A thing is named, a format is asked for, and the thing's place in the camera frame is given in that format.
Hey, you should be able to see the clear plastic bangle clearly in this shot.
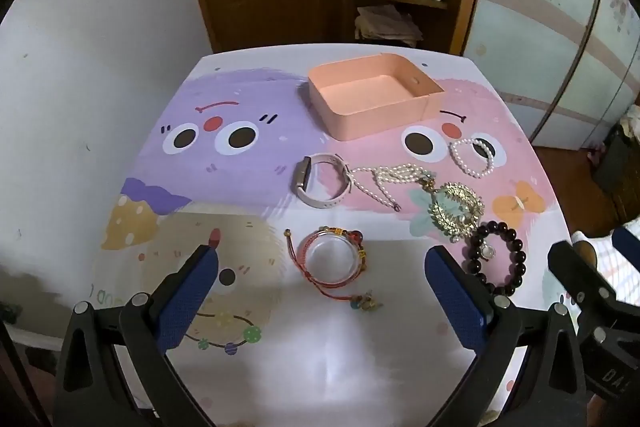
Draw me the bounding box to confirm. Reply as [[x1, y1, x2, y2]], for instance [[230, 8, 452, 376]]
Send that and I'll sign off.
[[305, 234, 362, 284]]

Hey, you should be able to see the long pearl necklace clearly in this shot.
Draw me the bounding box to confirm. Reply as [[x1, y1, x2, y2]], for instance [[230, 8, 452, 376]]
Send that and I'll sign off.
[[348, 163, 435, 212]]

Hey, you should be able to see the white striped cloth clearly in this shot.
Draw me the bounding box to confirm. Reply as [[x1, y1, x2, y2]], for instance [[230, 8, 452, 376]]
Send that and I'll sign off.
[[570, 217, 640, 308]]

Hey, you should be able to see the red string bracelet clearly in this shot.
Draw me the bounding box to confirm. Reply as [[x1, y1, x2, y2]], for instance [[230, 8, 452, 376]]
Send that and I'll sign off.
[[284, 227, 383, 313]]

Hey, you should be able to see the pale sliding door wardrobe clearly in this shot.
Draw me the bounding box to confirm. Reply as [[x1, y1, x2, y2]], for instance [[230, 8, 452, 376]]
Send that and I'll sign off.
[[464, 0, 640, 152]]

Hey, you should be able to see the light crumpled cloth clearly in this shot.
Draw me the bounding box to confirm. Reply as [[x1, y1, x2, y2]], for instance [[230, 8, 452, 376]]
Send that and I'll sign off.
[[619, 103, 640, 130]]

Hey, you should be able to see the beige strap smartwatch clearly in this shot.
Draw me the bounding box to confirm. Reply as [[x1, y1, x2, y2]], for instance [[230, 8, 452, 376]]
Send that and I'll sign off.
[[291, 153, 355, 210]]

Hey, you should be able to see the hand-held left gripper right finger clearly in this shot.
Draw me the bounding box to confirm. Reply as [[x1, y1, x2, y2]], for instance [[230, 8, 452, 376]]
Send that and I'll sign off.
[[425, 244, 586, 427]]

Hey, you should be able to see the gold leaf pendant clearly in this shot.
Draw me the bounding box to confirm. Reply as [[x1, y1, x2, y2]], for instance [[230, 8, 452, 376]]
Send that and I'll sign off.
[[425, 179, 486, 242]]

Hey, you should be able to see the folded beige cloth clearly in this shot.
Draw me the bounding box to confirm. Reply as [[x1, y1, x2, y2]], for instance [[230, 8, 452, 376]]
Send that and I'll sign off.
[[354, 4, 425, 48]]

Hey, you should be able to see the dark bead bracelet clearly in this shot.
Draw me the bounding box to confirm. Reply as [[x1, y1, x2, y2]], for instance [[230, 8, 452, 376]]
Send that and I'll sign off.
[[461, 219, 527, 295]]

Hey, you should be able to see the cartoon printed tablecloth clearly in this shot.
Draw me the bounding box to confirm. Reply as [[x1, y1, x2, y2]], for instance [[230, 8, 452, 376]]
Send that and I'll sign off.
[[90, 44, 576, 427]]

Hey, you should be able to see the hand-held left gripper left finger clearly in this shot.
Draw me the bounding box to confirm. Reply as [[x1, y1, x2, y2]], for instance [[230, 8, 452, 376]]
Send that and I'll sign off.
[[52, 244, 221, 427]]

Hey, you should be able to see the pink box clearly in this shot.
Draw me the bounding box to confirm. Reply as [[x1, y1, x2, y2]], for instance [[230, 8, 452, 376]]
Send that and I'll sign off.
[[306, 53, 446, 142]]

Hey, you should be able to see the small pearl bracelet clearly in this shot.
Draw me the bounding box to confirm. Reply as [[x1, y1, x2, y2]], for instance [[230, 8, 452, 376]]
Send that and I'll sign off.
[[449, 138, 496, 178]]

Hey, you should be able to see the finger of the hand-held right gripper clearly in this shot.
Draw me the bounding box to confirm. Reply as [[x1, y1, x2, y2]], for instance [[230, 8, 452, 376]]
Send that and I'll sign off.
[[612, 226, 640, 260], [547, 241, 618, 308]]

